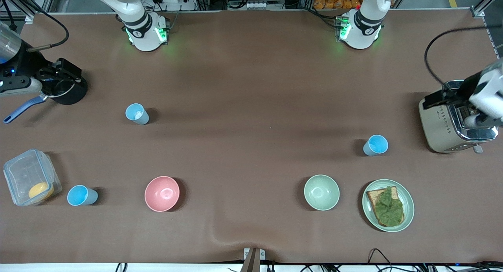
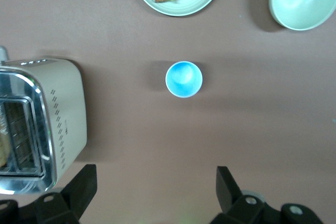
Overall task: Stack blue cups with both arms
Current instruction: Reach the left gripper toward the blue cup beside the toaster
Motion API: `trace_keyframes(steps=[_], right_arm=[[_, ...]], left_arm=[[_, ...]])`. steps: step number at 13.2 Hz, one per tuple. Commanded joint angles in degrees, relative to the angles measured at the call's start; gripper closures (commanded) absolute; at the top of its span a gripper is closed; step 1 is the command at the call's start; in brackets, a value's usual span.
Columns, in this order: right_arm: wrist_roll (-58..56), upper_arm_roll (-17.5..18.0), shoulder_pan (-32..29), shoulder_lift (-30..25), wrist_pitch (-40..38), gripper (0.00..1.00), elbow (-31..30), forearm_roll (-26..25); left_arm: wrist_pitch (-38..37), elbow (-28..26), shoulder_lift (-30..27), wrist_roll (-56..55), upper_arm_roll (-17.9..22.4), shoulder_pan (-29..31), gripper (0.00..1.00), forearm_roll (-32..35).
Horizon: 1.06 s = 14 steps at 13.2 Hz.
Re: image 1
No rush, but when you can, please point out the silver toaster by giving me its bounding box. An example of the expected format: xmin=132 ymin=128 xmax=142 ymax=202
xmin=419 ymin=79 xmax=499 ymax=154

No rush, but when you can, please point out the blue cup holding white paper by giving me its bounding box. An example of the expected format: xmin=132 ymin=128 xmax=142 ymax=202
xmin=125 ymin=103 xmax=150 ymax=125

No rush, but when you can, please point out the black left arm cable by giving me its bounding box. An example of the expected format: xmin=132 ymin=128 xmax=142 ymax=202
xmin=424 ymin=26 xmax=490 ymax=87

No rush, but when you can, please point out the pale green bowl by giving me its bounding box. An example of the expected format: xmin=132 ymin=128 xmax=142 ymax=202
xmin=303 ymin=174 xmax=340 ymax=211

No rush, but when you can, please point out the aluminium frame corner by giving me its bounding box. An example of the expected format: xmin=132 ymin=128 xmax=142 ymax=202
xmin=0 ymin=0 xmax=37 ymax=26
xmin=470 ymin=0 xmax=503 ymax=19

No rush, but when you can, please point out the metal table edge bracket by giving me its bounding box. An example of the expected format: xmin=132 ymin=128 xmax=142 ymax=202
xmin=244 ymin=248 xmax=266 ymax=272

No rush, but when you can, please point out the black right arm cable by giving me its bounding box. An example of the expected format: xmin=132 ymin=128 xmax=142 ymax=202
xmin=24 ymin=7 xmax=70 ymax=52

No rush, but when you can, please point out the saucepan with blue handle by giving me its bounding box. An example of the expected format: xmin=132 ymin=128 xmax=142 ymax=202
xmin=3 ymin=79 xmax=88 ymax=124

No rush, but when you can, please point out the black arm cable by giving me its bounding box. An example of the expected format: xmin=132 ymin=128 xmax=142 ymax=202
xmin=24 ymin=7 xmax=70 ymax=52
xmin=424 ymin=26 xmax=490 ymax=87

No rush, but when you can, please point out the brown table mat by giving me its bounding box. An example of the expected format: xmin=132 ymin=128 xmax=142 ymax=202
xmin=0 ymin=9 xmax=503 ymax=265

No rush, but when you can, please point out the orange round fruit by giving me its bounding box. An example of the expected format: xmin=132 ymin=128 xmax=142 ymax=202
xmin=28 ymin=182 xmax=55 ymax=202

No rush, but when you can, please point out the pale green plate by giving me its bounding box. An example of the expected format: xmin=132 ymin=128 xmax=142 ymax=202
xmin=362 ymin=179 xmax=415 ymax=233

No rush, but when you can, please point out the pink bowl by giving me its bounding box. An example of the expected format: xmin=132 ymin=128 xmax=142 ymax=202
xmin=144 ymin=176 xmax=180 ymax=213

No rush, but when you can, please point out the black cable bundle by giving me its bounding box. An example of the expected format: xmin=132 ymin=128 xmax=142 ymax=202
xmin=417 ymin=261 xmax=503 ymax=272

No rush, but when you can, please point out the black looped cable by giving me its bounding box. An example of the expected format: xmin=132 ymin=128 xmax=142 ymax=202
xmin=367 ymin=248 xmax=393 ymax=266

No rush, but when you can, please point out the clear plastic container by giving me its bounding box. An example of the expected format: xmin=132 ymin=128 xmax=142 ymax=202
xmin=3 ymin=149 xmax=62 ymax=207

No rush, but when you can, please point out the green lettuce leaf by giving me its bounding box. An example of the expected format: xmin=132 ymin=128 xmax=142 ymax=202
xmin=373 ymin=187 xmax=404 ymax=227

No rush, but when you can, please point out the bread slice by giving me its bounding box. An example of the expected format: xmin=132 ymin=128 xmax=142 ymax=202
xmin=366 ymin=186 xmax=405 ymax=228

